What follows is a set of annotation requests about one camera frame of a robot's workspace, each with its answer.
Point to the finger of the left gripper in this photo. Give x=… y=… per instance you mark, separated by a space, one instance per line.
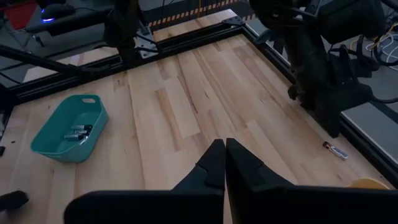
x=331 y=123

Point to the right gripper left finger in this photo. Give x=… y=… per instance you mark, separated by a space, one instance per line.
x=149 y=208

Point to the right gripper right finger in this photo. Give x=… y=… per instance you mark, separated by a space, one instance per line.
x=311 y=208

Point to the yellow plastic basket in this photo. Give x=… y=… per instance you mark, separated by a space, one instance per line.
x=368 y=183

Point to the teal plastic basket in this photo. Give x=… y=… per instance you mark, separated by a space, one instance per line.
x=49 y=143

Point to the orange black striped piece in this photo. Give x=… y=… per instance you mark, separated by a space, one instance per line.
x=186 y=14

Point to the grey side desk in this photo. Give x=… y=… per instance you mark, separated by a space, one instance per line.
x=81 y=21

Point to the black computer mouse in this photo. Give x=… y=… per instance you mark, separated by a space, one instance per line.
x=57 y=11

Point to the red box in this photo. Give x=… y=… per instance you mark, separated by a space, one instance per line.
x=21 y=14

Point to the black metal table frame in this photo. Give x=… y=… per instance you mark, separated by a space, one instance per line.
x=186 y=42

